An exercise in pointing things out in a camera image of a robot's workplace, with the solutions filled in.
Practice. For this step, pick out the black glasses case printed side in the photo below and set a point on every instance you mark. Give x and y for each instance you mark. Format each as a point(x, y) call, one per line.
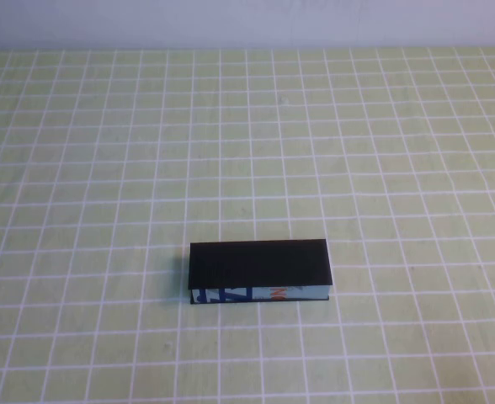
point(256, 263)

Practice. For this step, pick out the green checked tablecloth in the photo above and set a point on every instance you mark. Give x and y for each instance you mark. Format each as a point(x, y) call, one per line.
point(104, 345)

